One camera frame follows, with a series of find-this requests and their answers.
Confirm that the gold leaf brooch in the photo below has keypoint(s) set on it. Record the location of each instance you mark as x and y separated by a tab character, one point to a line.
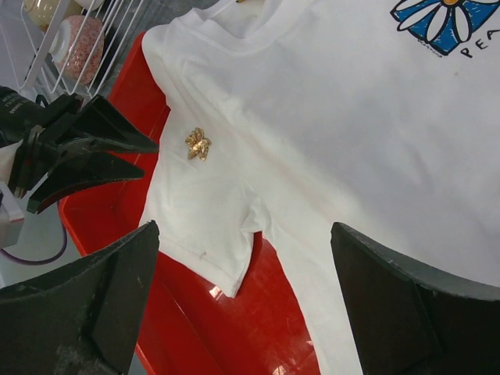
198	144

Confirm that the beige ceramic bowl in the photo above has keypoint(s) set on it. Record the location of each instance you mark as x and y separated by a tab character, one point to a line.
41	12

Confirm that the red plastic bin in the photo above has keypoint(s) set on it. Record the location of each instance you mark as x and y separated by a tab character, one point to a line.
219	301

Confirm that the white t-shirt daisy print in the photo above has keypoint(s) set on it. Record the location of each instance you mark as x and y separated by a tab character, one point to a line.
383	115

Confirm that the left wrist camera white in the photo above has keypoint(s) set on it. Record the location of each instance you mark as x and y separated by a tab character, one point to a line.
12	218

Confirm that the white wire dish rack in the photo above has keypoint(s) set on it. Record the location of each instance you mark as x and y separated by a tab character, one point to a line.
27	66

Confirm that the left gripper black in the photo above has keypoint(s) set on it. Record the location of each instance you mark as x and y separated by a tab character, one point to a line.
48	144

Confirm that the pink patterned bowl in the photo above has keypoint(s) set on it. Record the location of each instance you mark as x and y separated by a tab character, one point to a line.
78	47

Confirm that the white ceramic bowl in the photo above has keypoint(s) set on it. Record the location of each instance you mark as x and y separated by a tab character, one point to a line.
90	5

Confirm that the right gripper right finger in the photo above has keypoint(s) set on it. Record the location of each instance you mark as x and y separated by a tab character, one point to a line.
408	317

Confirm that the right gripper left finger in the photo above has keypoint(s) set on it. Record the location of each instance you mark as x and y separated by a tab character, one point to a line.
84	317

